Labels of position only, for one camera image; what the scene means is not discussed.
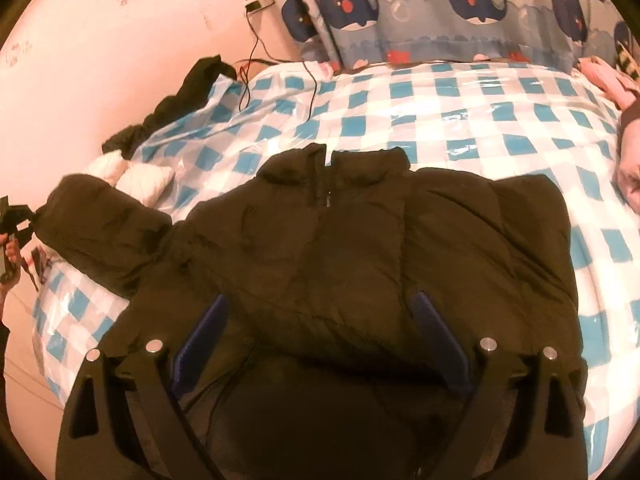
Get pink clothes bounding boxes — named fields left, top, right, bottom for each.
left=577, top=55, right=640, bottom=111

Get blue white checkered bed cover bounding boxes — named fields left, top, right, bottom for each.
left=30, top=57, right=640, bottom=480

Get black charger cable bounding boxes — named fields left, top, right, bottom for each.
left=235, top=5, right=321, bottom=116

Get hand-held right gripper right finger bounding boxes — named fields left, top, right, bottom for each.
left=405, top=290, right=588, bottom=480

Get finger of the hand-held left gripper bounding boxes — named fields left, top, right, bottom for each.
left=0, top=199, right=40, bottom=241

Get white puffy garment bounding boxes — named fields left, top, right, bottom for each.
left=87, top=150, right=176, bottom=206

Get dark olive puffer jacket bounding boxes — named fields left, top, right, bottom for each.
left=35, top=142, right=588, bottom=480

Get whale print curtain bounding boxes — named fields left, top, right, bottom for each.
left=280, top=0, right=640, bottom=73

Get dark striped cloth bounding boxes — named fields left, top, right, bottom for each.
left=612, top=20, right=640, bottom=81

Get person's left hand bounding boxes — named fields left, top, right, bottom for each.
left=4, top=232, right=24, bottom=286

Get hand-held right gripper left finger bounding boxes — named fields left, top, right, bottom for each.
left=56, top=294, right=228, bottom=480

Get another person's forearm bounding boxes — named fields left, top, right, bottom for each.
left=620, top=107, right=640, bottom=156

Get black cloth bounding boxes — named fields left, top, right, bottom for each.
left=102, top=55, right=238, bottom=161

